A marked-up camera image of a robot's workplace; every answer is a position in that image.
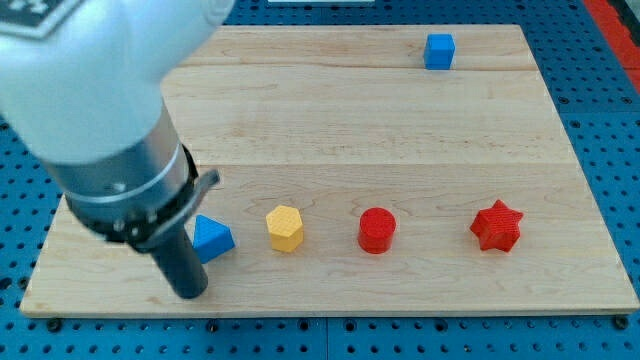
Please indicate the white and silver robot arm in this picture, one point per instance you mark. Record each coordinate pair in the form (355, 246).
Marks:
(80, 85)

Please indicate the blue cube block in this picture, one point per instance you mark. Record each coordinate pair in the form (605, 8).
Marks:
(439, 51)

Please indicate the light wooden board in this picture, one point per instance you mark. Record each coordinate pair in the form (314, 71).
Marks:
(334, 120)

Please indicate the yellow hexagonal prism block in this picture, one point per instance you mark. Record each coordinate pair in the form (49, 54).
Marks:
(285, 228)

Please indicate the red cylinder block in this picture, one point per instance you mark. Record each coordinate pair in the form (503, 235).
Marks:
(376, 230)

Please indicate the blue triangular prism block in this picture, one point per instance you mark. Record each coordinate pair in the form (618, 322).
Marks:
(211, 239)

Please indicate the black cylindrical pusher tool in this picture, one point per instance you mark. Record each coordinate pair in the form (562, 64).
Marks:
(178, 261)

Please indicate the red star block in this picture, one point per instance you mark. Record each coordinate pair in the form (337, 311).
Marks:
(497, 227)

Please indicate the red mat strip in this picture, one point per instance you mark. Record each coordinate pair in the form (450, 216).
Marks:
(620, 28)

